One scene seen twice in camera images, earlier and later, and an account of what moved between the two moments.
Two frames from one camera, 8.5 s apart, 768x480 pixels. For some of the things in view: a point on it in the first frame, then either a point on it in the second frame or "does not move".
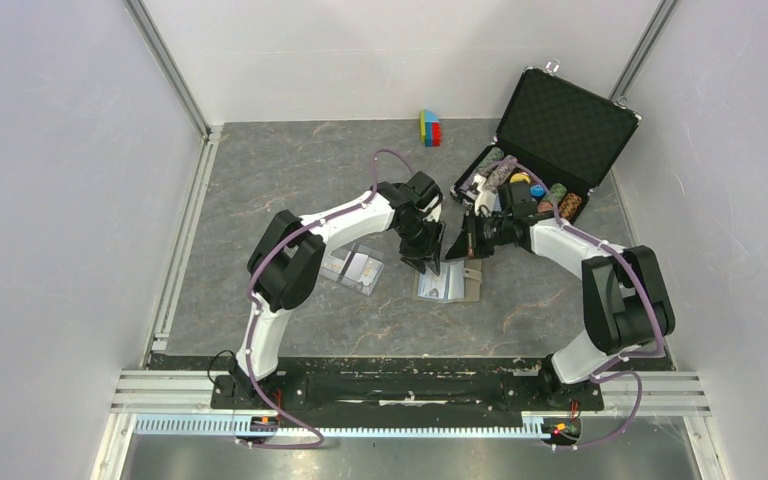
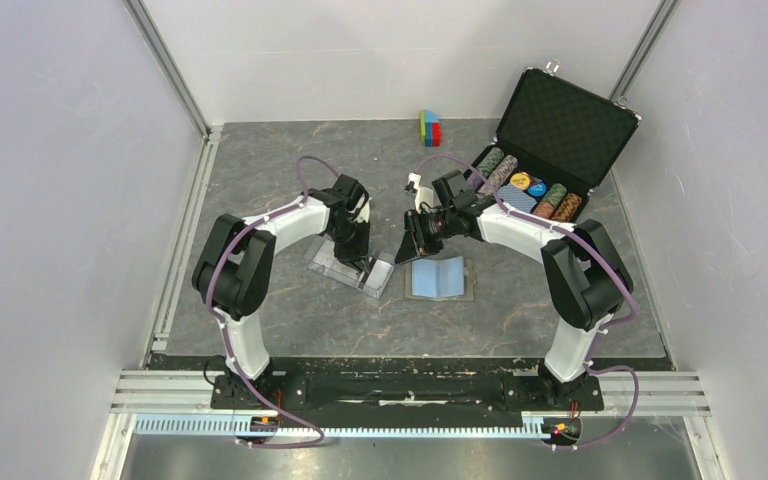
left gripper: [431, 247] to [358, 254]
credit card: [362, 273] to [336, 264]
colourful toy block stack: [430, 129] does not move
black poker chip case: [559, 136] does not move
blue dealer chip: [538, 191] does not move
